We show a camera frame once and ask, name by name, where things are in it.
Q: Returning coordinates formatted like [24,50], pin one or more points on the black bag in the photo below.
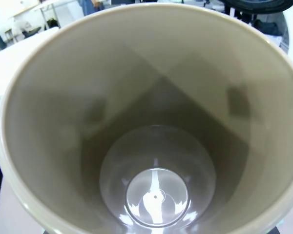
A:
[266,28]

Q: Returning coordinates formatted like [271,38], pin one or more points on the beige plastic cup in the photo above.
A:
[63,73]

